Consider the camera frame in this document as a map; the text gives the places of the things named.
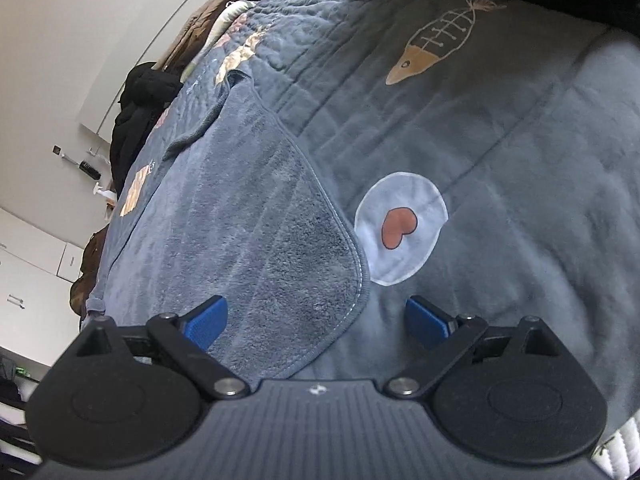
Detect blue-grey printed quilt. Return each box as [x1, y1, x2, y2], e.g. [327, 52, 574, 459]
[80, 0, 640, 443]

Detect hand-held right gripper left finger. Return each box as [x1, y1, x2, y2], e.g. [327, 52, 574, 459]
[76, 295, 251, 402]

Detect black hairbrush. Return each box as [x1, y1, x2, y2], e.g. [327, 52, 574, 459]
[62, 155, 102, 181]

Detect brown fuzzy blanket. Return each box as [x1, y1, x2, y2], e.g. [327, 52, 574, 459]
[70, 230, 108, 317]

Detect white quilted mattress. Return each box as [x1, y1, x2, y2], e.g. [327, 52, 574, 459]
[592, 417, 640, 480]

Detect grey fleece garment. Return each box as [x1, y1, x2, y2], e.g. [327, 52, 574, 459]
[102, 67, 372, 382]

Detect white headboard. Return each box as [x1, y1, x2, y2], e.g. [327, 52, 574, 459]
[77, 0, 271, 136]

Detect black jacket pile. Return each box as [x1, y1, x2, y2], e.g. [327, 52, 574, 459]
[109, 62, 183, 196]

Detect white pillow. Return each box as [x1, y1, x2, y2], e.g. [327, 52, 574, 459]
[181, 0, 257, 80]

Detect brown folded blankets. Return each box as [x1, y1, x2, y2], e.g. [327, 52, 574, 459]
[152, 0, 271, 73]

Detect white wardrobe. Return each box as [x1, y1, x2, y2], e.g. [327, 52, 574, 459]
[0, 207, 87, 357]

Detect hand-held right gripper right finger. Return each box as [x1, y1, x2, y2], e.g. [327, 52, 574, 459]
[385, 296, 568, 401]

